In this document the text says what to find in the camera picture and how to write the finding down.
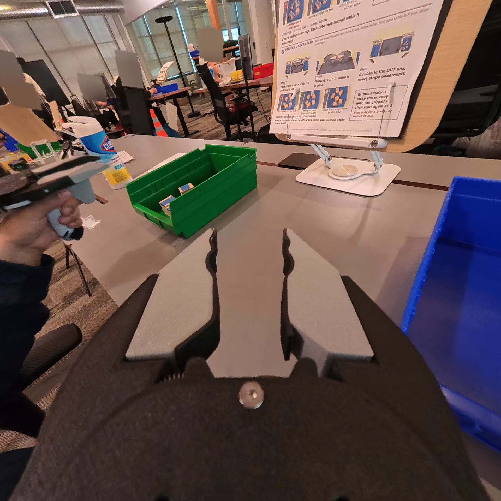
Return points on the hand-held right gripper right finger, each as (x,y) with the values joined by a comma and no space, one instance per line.
(325,309)

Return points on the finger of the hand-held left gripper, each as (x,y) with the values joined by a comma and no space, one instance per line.
(47,166)
(86,172)

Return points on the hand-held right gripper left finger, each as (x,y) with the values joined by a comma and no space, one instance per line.
(176,305)

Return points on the blue striped wooden cube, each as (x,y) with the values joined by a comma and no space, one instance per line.
(186,189)
(167,203)

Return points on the green plastic bin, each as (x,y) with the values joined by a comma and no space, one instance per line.
(219,199)

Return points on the blue plastic bin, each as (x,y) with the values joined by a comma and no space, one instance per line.
(462,293)

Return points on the person's left forearm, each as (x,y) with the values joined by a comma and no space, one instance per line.
(19,305)

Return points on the person's left hand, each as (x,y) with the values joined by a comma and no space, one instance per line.
(23,238)

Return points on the clear acrylic stand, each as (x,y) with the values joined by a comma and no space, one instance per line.
(43,146)

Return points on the disinfecting wipes canister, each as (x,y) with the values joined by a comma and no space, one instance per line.
(98,145)

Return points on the small black tripod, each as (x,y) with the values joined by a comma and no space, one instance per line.
(69,146)

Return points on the brown cardboard panel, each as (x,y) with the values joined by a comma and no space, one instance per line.
(23,125)

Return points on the small clear plastic clip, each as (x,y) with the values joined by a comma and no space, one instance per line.
(92,223)

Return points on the orange traffic cone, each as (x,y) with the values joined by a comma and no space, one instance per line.
(157,123)

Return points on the black table leg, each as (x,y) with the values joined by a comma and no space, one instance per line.
(80,274)

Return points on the small blue storage bin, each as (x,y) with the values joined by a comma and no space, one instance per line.
(170,88)

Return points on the black mesh office chair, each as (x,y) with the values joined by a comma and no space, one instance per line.
(213,90)

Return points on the ceiling air vent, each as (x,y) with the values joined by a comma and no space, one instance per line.
(62,8)

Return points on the black floor lamp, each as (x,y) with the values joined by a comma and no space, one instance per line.
(163,18)

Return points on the computer monitor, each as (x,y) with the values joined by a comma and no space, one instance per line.
(244,58)

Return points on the red storage bin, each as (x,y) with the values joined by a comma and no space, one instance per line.
(262,71)

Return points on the printed instruction sheet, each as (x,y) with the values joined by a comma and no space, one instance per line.
(352,78)

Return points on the wooden board document stand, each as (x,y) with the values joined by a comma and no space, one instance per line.
(450,78)

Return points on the large black office chair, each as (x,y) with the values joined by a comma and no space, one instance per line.
(477,78)

